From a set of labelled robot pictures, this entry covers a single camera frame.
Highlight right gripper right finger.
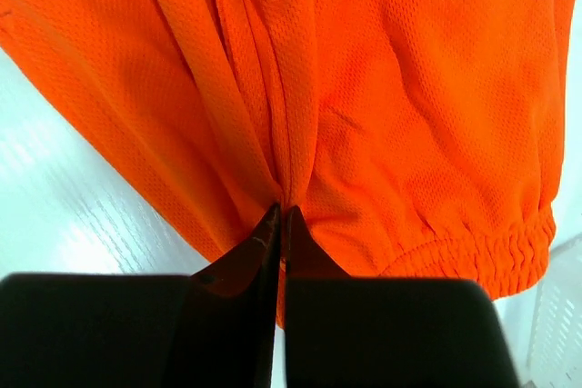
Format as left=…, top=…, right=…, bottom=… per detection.
left=285, top=208, right=518, bottom=387

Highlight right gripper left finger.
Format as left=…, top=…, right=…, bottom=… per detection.
left=1, top=205, right=281, bottom=387

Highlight orange mesh shorts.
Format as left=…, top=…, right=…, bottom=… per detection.
left=1, top=0, right=575, bottom=299

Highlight white plastic basket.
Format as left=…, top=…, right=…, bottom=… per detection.
left=527, top=234, right=581, bottom=387

